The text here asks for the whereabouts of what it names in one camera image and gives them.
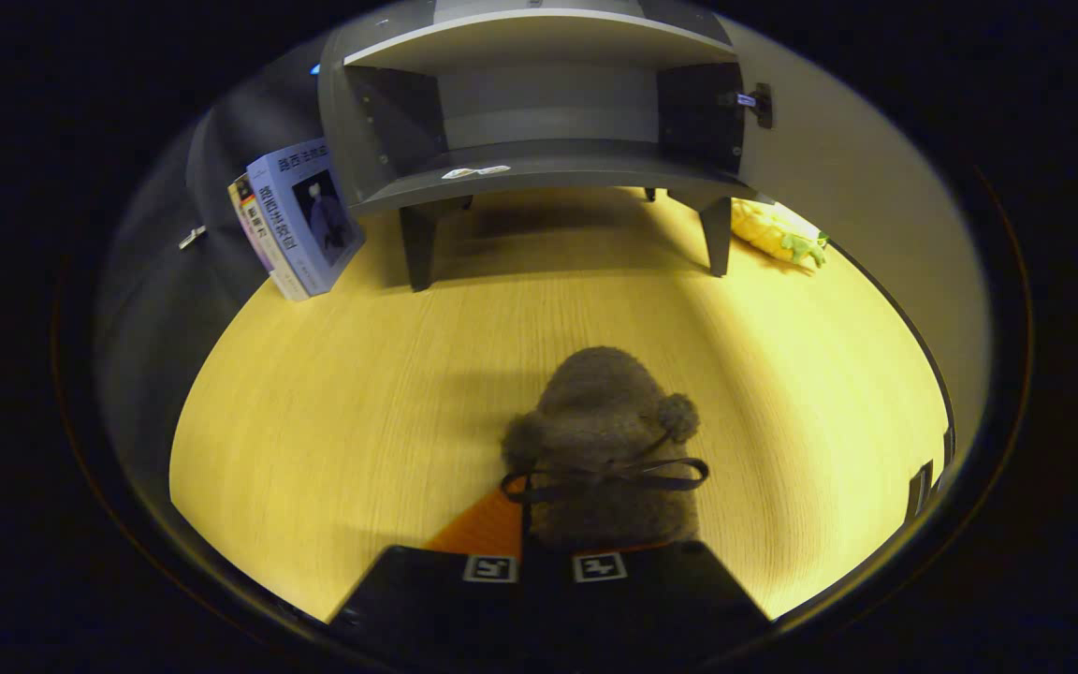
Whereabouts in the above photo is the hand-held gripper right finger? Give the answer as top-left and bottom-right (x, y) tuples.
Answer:
(558, 540), (774, 656)

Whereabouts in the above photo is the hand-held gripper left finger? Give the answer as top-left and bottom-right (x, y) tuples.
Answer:
(328, 477), (536, 649)

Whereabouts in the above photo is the brown fuzzy shoe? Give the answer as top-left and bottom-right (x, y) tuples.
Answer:
(499, 345), (711, 555)

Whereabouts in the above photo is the dark grey shoe cabinet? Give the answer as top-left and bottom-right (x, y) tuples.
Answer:
(318, 0), (774, 294)

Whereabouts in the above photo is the black cabinet door hinge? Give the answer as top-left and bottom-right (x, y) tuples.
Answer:
(735, 81), (775, 130)

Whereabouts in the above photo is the yellow pineapple plush toy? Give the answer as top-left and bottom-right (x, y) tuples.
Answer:
(730, 198), (831, 271)

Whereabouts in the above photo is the black backdrop cloth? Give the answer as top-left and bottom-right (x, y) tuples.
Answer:
(95, 37), (353, 525)

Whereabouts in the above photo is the purple paperback book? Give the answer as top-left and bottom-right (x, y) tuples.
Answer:
(245, 138), (368, 300)

